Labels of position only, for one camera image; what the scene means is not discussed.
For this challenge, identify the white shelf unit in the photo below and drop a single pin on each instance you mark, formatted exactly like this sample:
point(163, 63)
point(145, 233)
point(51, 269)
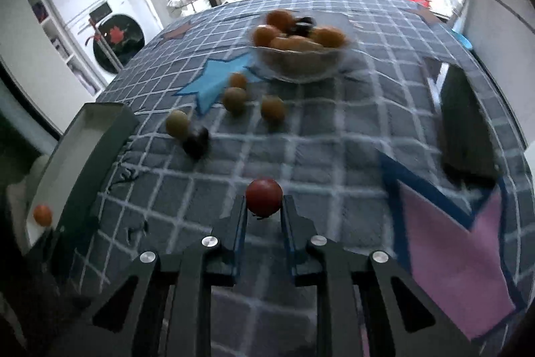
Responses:
point(41, 18)

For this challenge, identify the light green armchair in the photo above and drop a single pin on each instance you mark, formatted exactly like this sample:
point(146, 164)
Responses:
point(39, 166)

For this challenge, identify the small tangerine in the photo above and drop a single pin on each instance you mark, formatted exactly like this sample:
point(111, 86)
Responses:
point(238, 80)

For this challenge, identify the dark green box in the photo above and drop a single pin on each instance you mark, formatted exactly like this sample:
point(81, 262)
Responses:
point(96, 156)

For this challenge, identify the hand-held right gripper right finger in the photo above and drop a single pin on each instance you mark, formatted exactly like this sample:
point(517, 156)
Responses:
point(288, 231)

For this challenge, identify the black smartphone with red case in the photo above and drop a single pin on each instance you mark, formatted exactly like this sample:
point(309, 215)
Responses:
point(466, 127)

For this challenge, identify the grey checked tablecloth with stars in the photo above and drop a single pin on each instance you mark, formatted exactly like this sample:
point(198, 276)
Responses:
point(313, 156)

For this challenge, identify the white cabinet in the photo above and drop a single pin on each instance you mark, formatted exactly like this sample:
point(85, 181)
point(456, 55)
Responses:
point(501, 18)

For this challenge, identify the red mop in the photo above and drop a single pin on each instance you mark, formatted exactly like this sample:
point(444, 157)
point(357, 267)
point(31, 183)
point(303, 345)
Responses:
point(102, 43)

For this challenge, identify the blue basin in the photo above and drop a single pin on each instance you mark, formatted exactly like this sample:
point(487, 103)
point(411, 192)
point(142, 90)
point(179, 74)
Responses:
point(464, 40)

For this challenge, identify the white washing machine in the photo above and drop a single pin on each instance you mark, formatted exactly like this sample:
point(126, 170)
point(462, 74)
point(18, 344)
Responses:
point(117, 39)

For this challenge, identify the red tomato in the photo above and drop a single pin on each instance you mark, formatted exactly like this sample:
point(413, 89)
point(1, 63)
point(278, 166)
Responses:
point(263, 196)

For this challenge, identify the clear glass bowl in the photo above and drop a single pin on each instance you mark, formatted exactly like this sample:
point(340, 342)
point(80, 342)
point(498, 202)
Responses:
point(299, 66)

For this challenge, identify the dark plum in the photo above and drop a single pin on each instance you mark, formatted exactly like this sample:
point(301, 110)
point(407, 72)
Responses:
point(301, 30)
point(196, 141)
point(305, 21)

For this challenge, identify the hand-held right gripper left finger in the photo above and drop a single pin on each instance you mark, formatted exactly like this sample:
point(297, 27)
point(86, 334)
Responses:
point(240, 231)

